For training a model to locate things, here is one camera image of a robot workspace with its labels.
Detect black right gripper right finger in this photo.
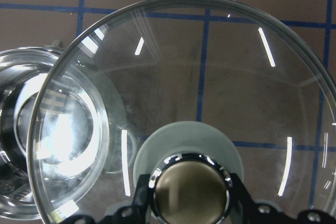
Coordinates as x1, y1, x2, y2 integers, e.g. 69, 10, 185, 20
230, 173, 335, 223

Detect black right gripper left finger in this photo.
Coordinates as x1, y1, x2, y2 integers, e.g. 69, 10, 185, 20
67, 173, 155, 224

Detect glass pot lid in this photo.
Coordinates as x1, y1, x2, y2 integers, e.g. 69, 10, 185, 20
28, 0, 335, 223

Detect white electric cooking pot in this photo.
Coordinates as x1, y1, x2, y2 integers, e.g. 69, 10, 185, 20
1, 46, 136, 221

